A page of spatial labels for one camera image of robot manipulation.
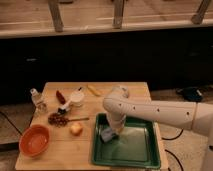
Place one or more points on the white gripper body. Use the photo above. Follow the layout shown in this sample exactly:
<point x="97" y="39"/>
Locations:
<point x="116" y="122"/>

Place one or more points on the blue grey sponge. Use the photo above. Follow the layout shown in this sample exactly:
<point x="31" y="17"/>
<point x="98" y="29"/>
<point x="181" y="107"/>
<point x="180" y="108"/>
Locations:
<point x="108" y="134"/>

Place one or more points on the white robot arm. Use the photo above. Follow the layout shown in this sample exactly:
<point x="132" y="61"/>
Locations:
<point x="197" y="117"/>

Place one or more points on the green plastic tray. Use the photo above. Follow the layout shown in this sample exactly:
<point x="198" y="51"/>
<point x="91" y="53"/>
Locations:
<point x="136" y="146"/>

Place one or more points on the yellow banana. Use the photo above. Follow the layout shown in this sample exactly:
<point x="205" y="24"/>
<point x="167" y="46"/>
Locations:
<point x="94" y="91"/>

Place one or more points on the wooden spoon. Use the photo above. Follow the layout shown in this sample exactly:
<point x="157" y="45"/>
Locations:
<point x="78" y="119"/>

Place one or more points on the yellow apple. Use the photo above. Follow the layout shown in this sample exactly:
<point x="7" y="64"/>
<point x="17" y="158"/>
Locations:
<point x="76" y="129"/>

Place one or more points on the brown grape bunch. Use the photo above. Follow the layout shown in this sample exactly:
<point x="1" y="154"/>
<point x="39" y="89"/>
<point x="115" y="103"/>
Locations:
<point x="57" y="120"/>

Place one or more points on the wooden table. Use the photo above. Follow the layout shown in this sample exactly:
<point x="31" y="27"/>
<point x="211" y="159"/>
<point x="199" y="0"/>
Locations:
<point x="65" y="151"/>

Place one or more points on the clear spray bottle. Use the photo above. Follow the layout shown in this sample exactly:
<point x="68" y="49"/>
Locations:
<point x="38" y="100"/>

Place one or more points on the black blue device on floor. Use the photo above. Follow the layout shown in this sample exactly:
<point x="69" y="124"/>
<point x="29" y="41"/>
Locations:
<point x="191" y="94"/>

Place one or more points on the orange bowl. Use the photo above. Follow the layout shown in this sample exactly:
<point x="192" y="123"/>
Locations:
<point x="34" y="141"/>

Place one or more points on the wooden shelf with posts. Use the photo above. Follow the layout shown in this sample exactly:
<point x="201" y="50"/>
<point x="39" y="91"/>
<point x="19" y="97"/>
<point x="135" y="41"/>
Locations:
<point x="36" y="18"/>

